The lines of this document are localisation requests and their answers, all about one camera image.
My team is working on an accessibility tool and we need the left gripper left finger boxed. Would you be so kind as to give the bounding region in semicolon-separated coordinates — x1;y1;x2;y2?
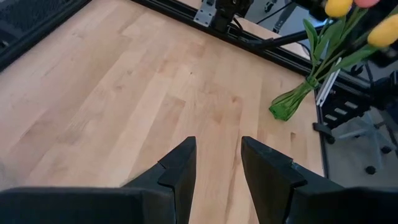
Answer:
0;136;198;224

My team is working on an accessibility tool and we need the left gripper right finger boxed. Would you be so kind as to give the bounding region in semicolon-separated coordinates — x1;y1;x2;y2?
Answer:
241;136;398;224

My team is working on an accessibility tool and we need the yellow artificial tulip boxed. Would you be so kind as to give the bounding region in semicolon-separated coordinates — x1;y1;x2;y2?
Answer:
317;14;398;82
313;0;354;80

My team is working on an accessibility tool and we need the pink artificial tulip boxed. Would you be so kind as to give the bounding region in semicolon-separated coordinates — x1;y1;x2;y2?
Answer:
341;0;382;38

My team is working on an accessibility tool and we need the green glass vase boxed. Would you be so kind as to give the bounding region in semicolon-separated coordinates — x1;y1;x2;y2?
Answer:
269;76;320;122

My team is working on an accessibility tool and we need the black equipment stand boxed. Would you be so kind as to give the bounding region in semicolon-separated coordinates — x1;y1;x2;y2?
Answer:
312;60;398;146

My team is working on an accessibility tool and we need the grey office chair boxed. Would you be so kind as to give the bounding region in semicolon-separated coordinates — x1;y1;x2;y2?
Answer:
331;110;398;175

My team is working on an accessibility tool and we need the silver aluminium extrusion bar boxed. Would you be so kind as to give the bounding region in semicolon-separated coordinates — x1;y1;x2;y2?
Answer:
315;57;343;107

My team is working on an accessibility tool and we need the black aluminium table frame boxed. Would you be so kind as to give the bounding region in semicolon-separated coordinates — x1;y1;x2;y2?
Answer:
0;0;374;180

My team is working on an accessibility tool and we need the silver arm base bracket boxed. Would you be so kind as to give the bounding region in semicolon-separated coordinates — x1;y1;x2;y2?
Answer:
192;0;218;28

